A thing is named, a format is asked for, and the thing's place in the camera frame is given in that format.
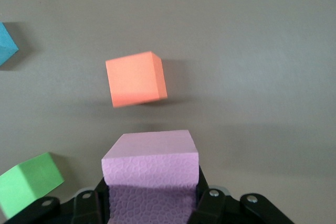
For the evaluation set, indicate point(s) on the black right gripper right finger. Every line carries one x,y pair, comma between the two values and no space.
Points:
236,211

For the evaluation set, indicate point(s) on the green foam block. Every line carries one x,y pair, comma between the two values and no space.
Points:
26,182

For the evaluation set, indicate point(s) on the pink foam block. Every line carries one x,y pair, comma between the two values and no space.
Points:
149,155

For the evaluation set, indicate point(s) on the orange foam block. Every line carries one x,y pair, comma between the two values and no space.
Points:
135,78

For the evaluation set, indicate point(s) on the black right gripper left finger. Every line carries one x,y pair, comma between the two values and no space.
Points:
52,211

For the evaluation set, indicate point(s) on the light blue foam block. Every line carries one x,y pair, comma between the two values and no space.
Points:
6,43

